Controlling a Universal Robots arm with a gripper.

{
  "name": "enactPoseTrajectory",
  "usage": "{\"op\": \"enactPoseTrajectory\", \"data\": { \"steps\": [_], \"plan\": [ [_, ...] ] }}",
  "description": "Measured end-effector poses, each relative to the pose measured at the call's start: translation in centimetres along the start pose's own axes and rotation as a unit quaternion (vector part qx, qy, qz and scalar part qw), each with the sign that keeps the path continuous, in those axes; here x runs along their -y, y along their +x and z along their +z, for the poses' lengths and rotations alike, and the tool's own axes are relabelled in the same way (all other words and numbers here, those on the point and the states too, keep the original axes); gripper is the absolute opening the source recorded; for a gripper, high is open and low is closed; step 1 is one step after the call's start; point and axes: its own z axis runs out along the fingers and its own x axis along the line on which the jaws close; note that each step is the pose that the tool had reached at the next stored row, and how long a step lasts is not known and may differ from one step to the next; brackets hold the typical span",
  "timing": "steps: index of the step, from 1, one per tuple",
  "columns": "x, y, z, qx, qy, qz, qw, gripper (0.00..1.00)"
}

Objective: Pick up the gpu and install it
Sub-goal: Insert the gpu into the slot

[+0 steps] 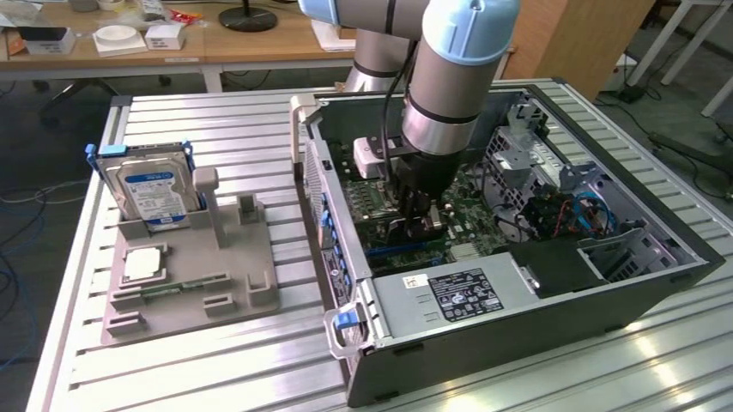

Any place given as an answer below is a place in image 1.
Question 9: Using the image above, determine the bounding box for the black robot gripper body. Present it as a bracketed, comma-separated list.
[393, 148, 461, 203]

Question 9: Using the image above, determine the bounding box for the graphics card with metal bracket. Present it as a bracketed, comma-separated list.
[384, 205, 448, 254]

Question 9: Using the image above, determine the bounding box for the green motherboard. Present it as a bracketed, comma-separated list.
[341, 145, 517, 276]

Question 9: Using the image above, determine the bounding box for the silver finned chipset heatsink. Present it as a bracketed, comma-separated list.
[450, 243, 489, 262]

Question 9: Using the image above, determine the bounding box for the silver perforated drive cage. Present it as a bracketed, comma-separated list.
[484, 124, 566, 203]

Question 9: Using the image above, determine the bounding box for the grey power supply unit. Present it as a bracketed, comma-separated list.
[366, 251, 544, 340]

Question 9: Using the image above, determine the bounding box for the black plastic shroud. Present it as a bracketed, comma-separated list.
[508, 238, 612, 300]

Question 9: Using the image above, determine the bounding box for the black open PC case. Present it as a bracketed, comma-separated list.
[289, 76, 729, 409]

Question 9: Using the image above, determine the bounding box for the white paper stack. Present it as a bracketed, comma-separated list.
[310, 19, 358, 52]

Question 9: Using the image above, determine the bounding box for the grey metal disk bay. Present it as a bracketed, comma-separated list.
[576, 226, 684, 285]

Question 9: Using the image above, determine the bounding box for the wooden cabinet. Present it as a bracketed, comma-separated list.
[497, 0, 657, 100]

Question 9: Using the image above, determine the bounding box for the grey printed parts rack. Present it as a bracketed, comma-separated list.
[101, 167, 282, 347]

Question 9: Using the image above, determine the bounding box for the green RAM stick on rack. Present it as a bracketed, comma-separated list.
[139, 277, 213, 298]

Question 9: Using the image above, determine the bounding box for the wooden desk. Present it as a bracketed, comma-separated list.
[0, 0, 517, 82]

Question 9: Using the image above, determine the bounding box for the black round lamp base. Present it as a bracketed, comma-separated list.
[218, 0, 279, 33]

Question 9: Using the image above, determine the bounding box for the black floor stand base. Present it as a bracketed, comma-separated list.
[649, 130, 733, 167]

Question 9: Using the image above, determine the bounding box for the hard disk in blue caddy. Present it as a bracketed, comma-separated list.
[84, 139, 198, 233]

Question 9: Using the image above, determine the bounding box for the silver CPU chip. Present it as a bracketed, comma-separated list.
[125, 247, 166, 283]

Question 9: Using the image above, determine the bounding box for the small white labelled box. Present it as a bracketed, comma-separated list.
[143, 23, 189, 51]

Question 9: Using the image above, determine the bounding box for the white round container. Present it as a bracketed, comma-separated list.
[92, 24, 150, 58]

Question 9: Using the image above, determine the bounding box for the white box with black top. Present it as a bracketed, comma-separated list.
[16, 26, 78, 56]

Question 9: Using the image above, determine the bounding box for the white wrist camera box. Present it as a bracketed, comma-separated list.
[353, 136, 397, 179]

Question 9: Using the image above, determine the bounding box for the black camera cable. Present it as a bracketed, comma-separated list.
[381, 37, 421, 190]

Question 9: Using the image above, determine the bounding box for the red wire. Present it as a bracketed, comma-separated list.
[557, 197, 576, 236]

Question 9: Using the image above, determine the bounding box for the blue wire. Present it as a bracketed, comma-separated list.
[572, 191, 619, 239]

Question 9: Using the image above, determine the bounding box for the white table frame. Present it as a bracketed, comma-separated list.
[627, 0, 733, 117]

